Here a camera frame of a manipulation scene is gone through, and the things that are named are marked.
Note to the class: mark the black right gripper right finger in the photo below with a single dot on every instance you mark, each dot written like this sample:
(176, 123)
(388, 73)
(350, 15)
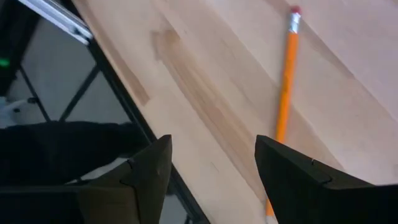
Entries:
(304, 196)

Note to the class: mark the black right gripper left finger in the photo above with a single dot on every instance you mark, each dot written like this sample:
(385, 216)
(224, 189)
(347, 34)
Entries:
(140, 186)

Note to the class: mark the black bulky object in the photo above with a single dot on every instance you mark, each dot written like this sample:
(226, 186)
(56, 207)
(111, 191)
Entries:
(62, 149)

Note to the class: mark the thin black metal stand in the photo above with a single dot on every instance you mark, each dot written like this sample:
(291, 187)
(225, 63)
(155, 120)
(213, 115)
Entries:
(80, 93)

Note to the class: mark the orange pencil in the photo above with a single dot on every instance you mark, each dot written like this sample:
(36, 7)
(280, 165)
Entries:
(287, 77)

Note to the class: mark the white plastic part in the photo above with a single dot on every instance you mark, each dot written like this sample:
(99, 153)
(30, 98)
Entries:
(9, 115)

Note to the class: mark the silver aluminium profile bar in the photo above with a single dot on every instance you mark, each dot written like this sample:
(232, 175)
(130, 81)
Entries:
(59, 20)

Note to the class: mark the black box with green light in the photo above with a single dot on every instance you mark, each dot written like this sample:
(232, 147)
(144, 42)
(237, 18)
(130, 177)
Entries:
(9, 37)

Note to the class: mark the black aluminium table frame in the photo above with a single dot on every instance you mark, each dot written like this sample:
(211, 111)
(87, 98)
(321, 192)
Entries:
(191, 205)

